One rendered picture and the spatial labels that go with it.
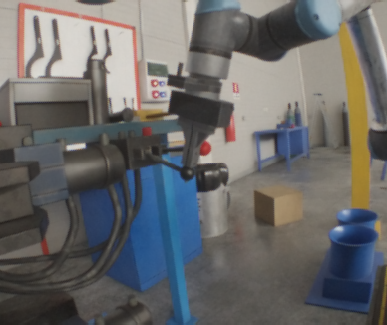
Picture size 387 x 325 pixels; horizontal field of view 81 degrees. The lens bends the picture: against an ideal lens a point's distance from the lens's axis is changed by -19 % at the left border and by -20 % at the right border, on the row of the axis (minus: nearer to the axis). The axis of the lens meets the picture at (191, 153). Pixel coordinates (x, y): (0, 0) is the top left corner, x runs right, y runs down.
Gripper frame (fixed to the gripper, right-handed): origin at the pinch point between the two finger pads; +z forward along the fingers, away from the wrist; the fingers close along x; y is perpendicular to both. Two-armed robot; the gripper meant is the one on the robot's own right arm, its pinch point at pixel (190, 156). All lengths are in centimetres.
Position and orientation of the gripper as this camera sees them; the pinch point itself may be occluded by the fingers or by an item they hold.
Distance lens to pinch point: 59.1
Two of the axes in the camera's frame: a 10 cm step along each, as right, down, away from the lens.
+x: -7.8, -3.1, 5.4
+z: -1.8, 9.4, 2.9
